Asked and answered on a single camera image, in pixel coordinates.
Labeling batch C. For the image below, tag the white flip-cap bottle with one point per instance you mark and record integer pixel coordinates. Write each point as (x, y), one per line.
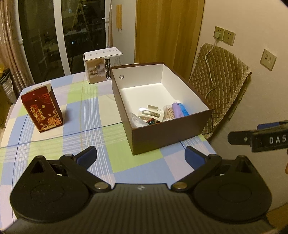
(185, 110)

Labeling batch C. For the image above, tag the brown cardboard box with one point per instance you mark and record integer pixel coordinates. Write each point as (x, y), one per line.
(157, 135)

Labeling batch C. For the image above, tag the purple tube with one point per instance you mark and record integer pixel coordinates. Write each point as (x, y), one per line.
(176, 111)

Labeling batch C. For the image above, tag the chair with quilted cover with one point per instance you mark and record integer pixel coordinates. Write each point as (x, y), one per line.
(225, 74)

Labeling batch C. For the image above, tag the red gift box gold print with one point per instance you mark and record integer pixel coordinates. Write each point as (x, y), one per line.
(42, 112)

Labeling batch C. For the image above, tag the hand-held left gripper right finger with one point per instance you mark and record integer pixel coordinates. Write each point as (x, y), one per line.
(194, 157)

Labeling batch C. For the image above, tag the wooden door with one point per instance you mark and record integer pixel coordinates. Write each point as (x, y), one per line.
(168, 33)

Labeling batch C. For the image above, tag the yellow paper strip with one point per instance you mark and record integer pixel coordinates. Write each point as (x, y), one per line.
(118, 16)

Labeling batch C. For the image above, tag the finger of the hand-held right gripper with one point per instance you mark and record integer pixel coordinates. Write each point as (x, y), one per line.
(261, 127)
(238, 137)

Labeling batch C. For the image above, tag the beige curtain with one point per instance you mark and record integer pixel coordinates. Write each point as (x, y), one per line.
(13, 45)

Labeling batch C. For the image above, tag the bag of cotton swabs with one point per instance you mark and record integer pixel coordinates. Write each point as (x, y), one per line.
(168, 112)

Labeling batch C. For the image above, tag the beige wall socket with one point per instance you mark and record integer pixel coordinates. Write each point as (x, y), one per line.
(221, 31)
(229, 37)

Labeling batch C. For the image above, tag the square wall plate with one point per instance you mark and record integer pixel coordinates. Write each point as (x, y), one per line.
(268, 59)

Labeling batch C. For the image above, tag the stack of white bowls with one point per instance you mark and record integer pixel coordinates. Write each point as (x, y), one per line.
(9, 90)

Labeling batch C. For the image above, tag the white product box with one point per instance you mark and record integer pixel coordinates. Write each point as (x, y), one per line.
(96, 69)

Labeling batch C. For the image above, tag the sliding glass door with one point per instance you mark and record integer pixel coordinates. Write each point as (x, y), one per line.
(40, 33)

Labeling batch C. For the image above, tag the wooden pole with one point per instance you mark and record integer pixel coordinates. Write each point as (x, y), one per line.
(110, 31)

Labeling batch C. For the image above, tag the white hair claw clip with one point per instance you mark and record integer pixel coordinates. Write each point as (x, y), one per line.
(160, 115)

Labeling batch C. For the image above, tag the checkered tablecloth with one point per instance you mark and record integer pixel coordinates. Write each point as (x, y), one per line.
(90, 108)

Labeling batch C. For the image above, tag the red candy packet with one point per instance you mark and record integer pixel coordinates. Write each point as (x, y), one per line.
(151, 122)

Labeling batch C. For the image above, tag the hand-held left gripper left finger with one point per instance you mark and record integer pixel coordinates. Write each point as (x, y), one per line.
(86, 156)

